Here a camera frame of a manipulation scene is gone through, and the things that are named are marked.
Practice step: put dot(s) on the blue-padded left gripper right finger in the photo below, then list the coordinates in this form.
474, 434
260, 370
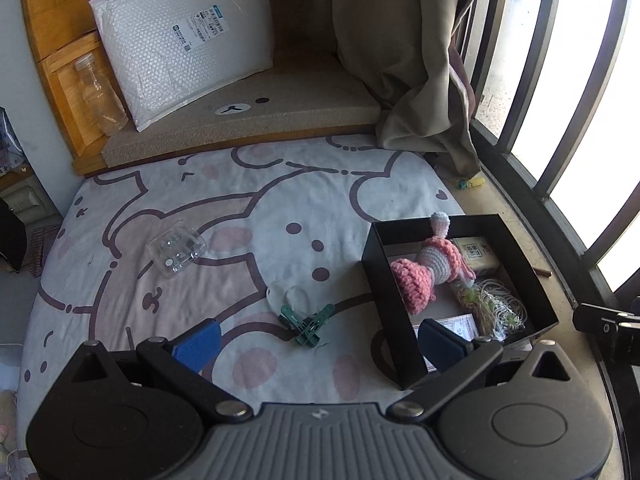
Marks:
461, 367

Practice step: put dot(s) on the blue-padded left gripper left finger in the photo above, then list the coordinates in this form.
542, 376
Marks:
174, 366

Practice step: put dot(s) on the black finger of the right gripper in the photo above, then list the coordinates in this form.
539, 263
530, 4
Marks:
617, 330

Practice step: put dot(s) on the black storage box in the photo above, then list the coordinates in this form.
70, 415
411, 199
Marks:
395, 352

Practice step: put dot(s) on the clear fake nails case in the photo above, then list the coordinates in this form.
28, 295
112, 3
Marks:
174, 249

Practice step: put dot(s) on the white paper card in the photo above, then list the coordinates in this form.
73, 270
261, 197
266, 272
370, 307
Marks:
462, 325

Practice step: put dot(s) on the dark window railing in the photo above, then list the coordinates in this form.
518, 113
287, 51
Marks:
557, 126

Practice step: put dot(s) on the brown pen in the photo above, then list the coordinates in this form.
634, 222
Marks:
544, 273

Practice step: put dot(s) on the pink crochet doll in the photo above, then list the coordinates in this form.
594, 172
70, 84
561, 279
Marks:
438, 262

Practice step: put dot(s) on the yellow tissue pack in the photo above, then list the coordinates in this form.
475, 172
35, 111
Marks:
478, 255

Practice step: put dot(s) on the green clothes pegs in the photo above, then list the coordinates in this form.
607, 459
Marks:
306, 329

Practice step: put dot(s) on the cartoon bear bed sheet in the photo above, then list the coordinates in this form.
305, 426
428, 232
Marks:
296, 212

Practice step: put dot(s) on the yellow teal small toy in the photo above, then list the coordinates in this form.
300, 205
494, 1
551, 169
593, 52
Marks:
474, 182

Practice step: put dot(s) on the beige bear cushion mat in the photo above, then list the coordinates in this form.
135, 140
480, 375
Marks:
285, 99

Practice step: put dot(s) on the white bubble mailer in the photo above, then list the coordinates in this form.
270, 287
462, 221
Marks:
166, 54

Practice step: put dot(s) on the beige curtain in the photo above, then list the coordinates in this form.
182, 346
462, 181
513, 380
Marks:
403, 51

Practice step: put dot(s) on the wooden headboard cabinet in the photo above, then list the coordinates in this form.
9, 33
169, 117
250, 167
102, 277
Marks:
59, 32

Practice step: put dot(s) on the white cable tie loop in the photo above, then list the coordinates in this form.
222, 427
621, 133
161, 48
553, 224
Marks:
279, 295

